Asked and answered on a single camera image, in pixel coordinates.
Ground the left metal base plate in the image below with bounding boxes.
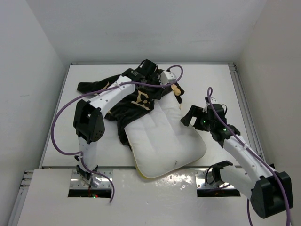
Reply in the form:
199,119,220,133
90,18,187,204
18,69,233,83
70,169,113,190

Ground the black pillowcase with beige pattern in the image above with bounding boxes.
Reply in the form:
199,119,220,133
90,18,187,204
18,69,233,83
73,68,184,147

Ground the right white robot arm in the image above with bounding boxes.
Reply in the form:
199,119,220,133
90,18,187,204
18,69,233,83
181,104,293,220

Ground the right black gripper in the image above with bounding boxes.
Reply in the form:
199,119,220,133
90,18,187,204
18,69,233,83
181,105,214,132

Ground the white foam front board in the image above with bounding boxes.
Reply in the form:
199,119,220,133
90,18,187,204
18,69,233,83
14,167,292,226

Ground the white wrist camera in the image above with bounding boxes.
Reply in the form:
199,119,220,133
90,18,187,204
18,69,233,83
203,97,220,113
160,71,177,85

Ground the white pillow with yellow edge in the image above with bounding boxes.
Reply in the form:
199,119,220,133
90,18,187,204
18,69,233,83
125,93,206,178

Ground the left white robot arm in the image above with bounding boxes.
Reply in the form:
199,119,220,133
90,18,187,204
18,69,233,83
73,59,161,182

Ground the purple cable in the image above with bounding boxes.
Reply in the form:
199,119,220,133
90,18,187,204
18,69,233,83
205,87,291,226
51,65,184,203

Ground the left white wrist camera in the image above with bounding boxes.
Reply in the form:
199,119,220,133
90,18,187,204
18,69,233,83
160,71,177,85

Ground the metal base plate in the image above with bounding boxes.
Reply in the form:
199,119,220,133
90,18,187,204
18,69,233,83
195,169,235,190
70,169,113,190

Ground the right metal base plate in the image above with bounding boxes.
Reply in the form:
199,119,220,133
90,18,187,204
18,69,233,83
195,169,235,190

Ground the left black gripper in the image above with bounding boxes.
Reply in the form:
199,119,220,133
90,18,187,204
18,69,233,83
143,75,167,101

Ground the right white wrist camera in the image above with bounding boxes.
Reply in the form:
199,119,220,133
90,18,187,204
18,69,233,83
203,97,220,113

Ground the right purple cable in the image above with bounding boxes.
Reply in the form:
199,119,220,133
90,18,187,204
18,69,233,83
205,87,291,226

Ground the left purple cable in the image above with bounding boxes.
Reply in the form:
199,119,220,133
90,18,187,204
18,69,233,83
51,65,184,203

